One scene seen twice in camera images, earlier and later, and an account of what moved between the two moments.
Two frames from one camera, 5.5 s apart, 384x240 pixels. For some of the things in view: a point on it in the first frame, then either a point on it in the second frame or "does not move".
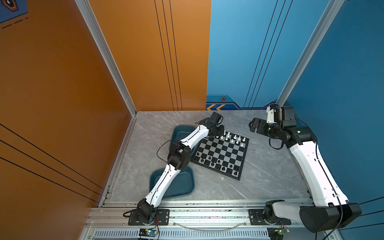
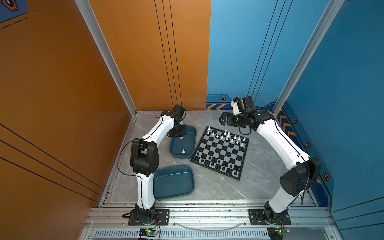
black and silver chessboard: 225,154 does not move
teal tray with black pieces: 183,184 does not move
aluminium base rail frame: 192,220 does not move
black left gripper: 221,131 to 184,132
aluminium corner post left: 97,33 does not move
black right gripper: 261,124 to 229,116
